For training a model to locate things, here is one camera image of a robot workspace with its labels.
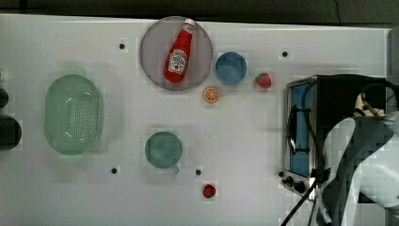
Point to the peeled toy banana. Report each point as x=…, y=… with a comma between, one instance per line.
x=362, y=108

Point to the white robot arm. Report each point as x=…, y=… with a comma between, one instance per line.
x=361, y=159

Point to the black toaster oven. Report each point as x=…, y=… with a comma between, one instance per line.
x=314, y=106

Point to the toy orange slice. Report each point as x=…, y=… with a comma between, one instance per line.
x=211, y=95

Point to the red ketchup bottle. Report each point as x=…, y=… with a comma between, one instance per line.
x=179, y=54

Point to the green mug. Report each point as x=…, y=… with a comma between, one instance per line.
x=164, y=150

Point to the blue bowl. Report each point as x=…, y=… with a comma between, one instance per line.
x=231, y=68

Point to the toy strawberry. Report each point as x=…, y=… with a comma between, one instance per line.
x=264, y=80

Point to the small red toy fruit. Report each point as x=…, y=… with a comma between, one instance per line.
x=208, y=191

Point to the grey round plate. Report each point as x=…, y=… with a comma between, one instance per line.
x=156, y=43

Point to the green colander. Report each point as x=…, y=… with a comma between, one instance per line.
x=73, y=114

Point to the black utensil cup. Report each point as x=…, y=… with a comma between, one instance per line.
x=10, y=133

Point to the black round container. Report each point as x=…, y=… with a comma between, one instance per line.
x=3, y=98

